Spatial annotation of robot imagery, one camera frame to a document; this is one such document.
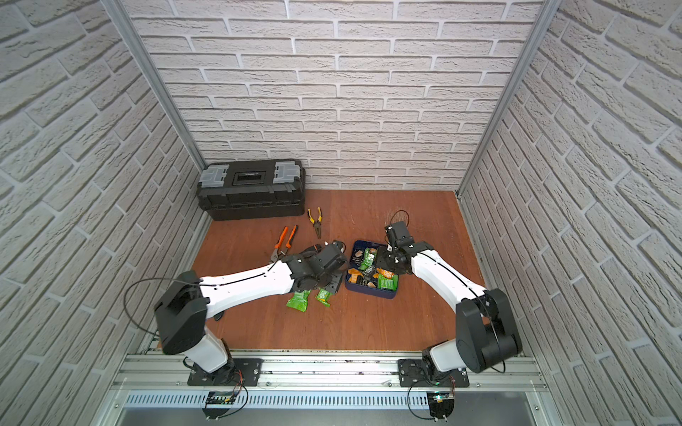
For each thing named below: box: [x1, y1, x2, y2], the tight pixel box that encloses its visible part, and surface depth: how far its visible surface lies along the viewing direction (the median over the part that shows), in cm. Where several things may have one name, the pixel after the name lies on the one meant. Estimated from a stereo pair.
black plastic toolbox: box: [196, 158, 307, 221], surface depth 102 cm
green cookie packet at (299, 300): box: [285, 289, 311, 313], surface depth 89 cm
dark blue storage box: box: [345, 239, 399, 300], surface depth 91 cm
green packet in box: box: [377, 273, 399, 292], surface depth 89 cm
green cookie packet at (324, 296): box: [316, 287, 333, 308], surface depth 89 cm
